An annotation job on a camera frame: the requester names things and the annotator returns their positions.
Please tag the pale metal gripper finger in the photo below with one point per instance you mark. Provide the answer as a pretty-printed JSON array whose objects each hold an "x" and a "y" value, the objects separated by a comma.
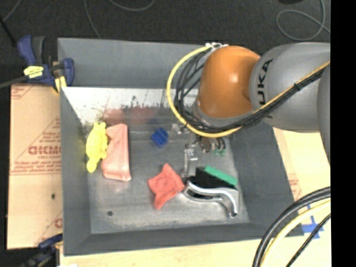
[{"x": 190, "y": 158}]

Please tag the green flat block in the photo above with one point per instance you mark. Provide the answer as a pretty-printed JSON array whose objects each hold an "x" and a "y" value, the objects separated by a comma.
[{"x": 222, "y": 175}]

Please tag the blue ribbed block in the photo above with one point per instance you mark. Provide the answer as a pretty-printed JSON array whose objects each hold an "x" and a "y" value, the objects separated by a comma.
[{"x": 159, "y": 137}]

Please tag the red-orange crumpled toy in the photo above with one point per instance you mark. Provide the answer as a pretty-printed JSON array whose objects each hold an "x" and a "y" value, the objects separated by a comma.
[{"x": 165, "y": 186}]

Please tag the grey metal bin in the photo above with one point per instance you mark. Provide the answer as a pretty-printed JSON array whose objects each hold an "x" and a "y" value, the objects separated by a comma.
[{"x": 133, "y": 204}]

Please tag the yellow toy animal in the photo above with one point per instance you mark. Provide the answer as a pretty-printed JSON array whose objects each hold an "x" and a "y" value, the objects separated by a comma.
[{"x": 96, "y": 146}]

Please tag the brown cardboard board red print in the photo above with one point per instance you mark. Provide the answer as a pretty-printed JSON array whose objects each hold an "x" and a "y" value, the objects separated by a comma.
[{"x": 33, "y": 160}]

